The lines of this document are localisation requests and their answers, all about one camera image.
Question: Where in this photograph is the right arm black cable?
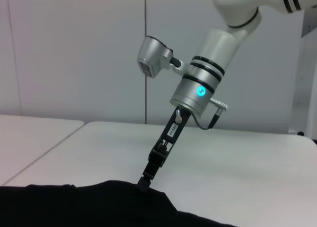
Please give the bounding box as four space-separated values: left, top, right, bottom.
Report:
174 98 230 131

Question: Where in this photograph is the grey vertical column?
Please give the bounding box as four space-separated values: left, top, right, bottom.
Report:
288 0 317 137

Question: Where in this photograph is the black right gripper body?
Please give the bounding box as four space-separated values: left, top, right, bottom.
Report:
148 106 192 168

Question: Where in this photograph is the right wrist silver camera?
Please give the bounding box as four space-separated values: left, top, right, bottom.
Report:
137 36 193 78

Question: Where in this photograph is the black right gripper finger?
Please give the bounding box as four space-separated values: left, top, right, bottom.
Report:
136 159 163 192

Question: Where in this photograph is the black shirt with FREE print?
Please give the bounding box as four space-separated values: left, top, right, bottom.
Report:
0 179 240 227

